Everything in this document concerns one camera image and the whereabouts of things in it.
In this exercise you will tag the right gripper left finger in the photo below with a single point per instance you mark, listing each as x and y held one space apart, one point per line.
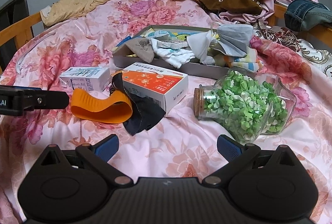
96 157

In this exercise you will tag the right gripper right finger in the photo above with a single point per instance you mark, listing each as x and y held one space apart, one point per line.
239 157

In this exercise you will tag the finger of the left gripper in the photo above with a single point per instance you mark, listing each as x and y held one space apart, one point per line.
44 99
26 88

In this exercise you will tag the striped pastel towel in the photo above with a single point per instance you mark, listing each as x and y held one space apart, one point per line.
250 61

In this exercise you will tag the grey face mask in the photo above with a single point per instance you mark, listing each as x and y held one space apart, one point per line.
233 39

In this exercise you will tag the white cloth with blue whale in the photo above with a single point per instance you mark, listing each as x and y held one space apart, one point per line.
176 53

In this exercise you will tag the glass jar of green stars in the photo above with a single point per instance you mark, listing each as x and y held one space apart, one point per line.
246 103

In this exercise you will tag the pink floral quilt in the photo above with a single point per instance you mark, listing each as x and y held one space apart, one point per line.
179 145

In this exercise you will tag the white blue text box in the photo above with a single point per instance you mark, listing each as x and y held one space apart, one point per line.
86 78

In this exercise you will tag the dark doorway cabinet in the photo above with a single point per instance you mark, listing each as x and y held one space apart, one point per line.
14 29

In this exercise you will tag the orange and white medicine box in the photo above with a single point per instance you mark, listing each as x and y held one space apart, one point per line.
164 87

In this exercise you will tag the grey tray with dinosaur drawing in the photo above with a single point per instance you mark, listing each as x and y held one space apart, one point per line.
124 57

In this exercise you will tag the patterned brown white bedsheet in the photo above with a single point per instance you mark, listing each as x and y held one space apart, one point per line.
319 58

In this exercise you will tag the blue denim jeans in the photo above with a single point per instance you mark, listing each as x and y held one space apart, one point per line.
303 15

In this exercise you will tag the pink lilac garment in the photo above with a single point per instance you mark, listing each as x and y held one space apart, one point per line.
267 11

